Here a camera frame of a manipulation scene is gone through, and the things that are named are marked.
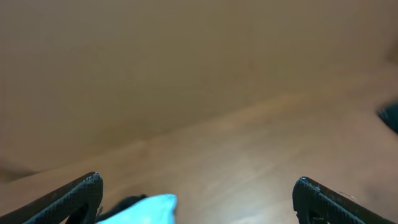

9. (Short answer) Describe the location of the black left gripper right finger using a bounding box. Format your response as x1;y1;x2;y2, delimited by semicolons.
292;177;394;224

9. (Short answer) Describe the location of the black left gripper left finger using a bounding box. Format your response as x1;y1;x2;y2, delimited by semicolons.
1;172;103;224

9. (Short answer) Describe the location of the light blue printed t-shirt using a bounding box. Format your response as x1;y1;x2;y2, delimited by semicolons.
98;194;177;224

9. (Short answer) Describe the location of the folded black shirt left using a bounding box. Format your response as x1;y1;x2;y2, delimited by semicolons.
95;194;147;223

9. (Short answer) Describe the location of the black garment right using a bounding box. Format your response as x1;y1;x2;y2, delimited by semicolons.
377;103;398;134

